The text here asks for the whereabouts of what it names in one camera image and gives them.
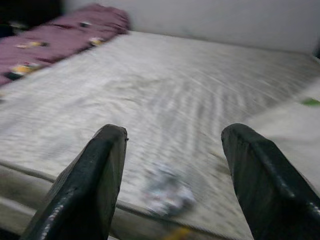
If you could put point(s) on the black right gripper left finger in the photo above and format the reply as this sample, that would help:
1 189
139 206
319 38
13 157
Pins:
82 195

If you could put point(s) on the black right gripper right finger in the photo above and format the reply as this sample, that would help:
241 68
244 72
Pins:
270 195

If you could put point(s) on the white printed pillow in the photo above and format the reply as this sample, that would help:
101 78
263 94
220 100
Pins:
287 125

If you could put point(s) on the plastic wrapper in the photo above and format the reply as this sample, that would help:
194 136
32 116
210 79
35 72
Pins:
167 192

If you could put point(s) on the grey quilted mattress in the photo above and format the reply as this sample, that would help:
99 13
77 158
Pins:
150 87

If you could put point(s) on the purple cartoon print blanket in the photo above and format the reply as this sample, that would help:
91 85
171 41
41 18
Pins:
62 37

